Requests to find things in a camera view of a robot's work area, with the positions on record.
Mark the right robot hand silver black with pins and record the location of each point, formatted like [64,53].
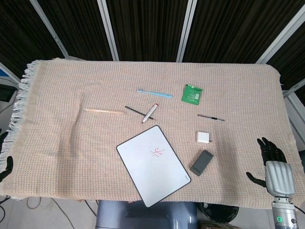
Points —
[280,176]

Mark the left robot hand black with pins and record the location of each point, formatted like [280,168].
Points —
[9,164]

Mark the grey board eraser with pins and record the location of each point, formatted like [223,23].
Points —
[202,163]

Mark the beige woven tablecloth with fringe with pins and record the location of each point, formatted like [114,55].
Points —
[71,143]

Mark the black round object under table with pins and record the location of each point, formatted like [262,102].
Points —
[220,212]

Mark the black monitor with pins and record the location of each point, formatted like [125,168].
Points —
[6,93]

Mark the white charger plug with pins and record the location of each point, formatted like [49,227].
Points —
[203,137]

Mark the black and silver pen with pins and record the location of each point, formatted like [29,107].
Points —
[210,117]

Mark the wooden chopstick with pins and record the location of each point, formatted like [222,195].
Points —
[104,110]

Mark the dark fabric partition panel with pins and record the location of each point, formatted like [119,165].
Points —
[78,26]
[233,28]
[147,28]
[294,57]
[21,35]

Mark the green sachet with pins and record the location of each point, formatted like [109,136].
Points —
[191,94]

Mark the white board with black rim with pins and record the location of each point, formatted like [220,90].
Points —
[152,171]

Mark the dark pencil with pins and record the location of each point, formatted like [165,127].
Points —
[133,110]

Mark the blue-grey robot torso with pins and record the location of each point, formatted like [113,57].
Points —
[147,215]

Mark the red whiteboard marker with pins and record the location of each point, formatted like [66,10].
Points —
[150,113]

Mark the light blue toothbrush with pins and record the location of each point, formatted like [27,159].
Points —
[155,93]

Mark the white metal rack frame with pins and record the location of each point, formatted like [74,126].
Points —
[294,95]

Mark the white aluminium partition post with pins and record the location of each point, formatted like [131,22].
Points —
[51,31]
[281,35]
[108,31]
[187,31]

